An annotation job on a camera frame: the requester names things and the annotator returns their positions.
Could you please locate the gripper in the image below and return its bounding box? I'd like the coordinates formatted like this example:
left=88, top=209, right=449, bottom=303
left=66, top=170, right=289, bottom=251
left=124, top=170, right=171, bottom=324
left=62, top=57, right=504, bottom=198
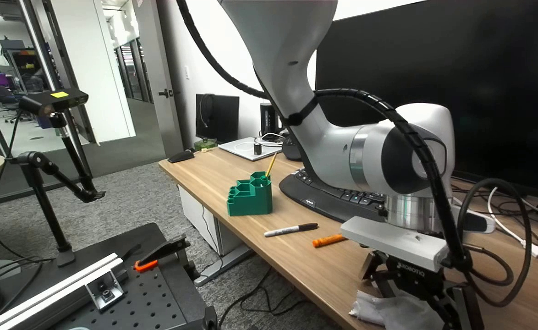
left=360, top=250, right=486, bottom=330

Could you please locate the white cloth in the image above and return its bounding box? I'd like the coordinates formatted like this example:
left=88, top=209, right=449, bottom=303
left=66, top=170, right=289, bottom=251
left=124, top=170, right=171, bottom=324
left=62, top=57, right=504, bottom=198
left=349, top=290, right=445, bottom=330

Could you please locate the orange marker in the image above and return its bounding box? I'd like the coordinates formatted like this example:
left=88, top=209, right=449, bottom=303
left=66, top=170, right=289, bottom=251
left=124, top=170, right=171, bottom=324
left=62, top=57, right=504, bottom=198
left=312, top=233, right=349, bottom=249

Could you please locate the black keyboard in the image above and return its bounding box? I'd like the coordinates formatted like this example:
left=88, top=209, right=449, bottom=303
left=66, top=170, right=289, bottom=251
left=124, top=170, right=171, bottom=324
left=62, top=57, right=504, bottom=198
left=279, top=168, right=390, bottom=224

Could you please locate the black and white marker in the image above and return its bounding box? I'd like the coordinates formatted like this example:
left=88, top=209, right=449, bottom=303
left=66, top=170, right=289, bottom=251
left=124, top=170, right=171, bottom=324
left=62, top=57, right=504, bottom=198
left=264, top=223, right=319, bottom=238

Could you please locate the black round device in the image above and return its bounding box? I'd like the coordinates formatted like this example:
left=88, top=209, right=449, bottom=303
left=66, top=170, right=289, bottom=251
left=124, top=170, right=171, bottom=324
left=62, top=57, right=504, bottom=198
left=281, top=132, right=303, bottom=162

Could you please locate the yellow pencil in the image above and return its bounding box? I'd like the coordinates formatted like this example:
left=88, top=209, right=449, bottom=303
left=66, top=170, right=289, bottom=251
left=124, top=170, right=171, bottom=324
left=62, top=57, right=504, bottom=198
left=265, top=152, right=279, bottom=178

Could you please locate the green pen holder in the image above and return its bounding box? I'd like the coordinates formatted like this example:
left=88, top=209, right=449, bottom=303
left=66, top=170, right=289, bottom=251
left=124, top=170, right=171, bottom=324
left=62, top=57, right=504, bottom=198
left=226, top=171, right=273, bottom=217

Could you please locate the white drawer cabinet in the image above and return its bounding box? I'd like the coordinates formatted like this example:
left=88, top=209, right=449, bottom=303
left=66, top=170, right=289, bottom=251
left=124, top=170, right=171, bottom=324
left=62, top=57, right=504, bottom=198
left=177, top=185, right=252, bottom=257

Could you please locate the silver laptop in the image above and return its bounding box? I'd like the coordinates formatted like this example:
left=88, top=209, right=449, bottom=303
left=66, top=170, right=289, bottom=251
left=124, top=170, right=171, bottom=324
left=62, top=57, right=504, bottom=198
left=217, top=136, right=283, bottom=162

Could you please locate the black speaker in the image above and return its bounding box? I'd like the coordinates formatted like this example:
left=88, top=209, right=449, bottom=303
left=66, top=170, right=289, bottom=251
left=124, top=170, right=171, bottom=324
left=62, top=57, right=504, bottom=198
left=259, top=103, right=280, bottom=137

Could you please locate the large black monitor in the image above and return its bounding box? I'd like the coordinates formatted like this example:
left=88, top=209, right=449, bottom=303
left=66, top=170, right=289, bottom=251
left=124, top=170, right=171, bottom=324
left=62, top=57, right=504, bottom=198
left=315, top=0, right=538, bottom=195

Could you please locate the black box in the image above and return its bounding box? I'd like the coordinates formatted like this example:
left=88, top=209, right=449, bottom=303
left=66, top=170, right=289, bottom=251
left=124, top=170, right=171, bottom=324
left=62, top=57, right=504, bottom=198
left=195, top=93, right=240, bottom=144

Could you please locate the black computer mouse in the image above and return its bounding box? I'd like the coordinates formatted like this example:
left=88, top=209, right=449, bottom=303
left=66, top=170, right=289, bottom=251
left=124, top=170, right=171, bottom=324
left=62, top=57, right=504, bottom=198
left=167, top=150, right=195, bottom=164

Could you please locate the grey door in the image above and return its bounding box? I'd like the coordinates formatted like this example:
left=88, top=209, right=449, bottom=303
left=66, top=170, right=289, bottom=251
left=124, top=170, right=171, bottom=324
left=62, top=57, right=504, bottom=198
left=133, top=0, right=185, bottom=159

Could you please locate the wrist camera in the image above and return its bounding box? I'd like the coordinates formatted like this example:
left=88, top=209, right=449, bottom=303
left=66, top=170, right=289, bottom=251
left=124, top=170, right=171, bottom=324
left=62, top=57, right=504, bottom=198
left=340, top=215, right=450, bottom=272

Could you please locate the white cable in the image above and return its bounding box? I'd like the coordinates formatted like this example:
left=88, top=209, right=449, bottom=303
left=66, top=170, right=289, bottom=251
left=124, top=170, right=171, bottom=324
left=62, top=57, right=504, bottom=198
left=486, top=186, right=538, bottom=261

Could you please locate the black clamp with orange handle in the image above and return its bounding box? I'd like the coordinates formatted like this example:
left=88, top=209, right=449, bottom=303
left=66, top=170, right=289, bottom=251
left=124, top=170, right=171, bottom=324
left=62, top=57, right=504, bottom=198
left=133, top=233, right=192, bottom=274

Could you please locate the aluminium rail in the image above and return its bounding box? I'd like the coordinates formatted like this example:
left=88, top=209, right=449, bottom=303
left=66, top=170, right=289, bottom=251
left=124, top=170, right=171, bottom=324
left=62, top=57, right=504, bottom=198
left=0, top=253, right=126, bottom=330

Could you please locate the camera on mount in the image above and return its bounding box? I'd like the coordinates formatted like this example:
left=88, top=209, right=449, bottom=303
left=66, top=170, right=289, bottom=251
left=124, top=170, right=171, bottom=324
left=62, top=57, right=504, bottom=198
left=5, top=88, right=106, bottom=267

